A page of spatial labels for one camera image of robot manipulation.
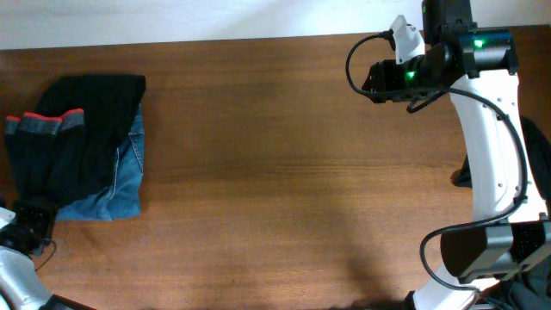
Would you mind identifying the black leggings red-grey waistband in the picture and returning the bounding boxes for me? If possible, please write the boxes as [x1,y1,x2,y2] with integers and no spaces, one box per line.
[4,108,86,207]

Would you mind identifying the folded blue jeans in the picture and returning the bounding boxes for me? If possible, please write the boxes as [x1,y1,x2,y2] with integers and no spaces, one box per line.
[56,106,145,221]

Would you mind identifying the folded black garment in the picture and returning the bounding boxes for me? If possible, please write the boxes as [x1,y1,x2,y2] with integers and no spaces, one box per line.
[34,74,146,207]

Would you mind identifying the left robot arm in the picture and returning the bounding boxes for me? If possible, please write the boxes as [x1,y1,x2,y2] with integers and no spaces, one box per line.
[1,199,92,310]

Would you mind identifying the black shirt with logo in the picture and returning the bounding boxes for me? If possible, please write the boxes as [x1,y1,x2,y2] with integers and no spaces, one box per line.
[451,115,551,310]

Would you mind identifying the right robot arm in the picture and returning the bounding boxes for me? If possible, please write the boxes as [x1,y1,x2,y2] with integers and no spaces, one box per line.
[357,1,550,309]

